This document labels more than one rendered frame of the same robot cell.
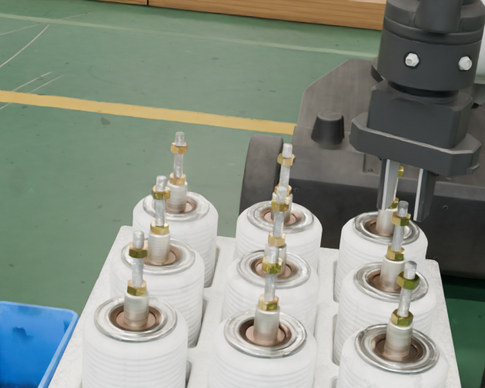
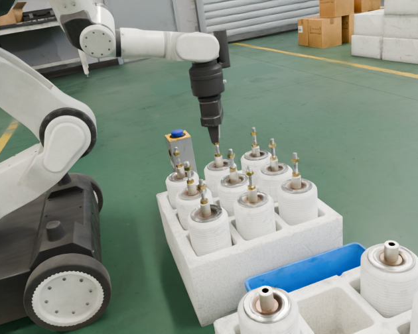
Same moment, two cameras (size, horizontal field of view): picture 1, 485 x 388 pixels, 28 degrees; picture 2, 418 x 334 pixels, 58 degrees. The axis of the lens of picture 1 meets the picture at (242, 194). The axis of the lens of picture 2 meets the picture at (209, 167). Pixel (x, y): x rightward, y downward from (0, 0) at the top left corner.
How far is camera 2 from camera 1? 1.43 m
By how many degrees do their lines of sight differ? 94
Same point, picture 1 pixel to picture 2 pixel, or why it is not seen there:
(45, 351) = not seen: hidden behind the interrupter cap
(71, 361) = (304, 226)
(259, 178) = (91, 261)
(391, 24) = (218, 74)
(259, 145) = (66, 260)
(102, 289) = (251, 243)
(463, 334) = (127, 240)
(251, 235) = (209, 195)
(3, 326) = not seen: hidden behind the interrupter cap
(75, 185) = not seen: outside the picture
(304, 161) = (81, 240)
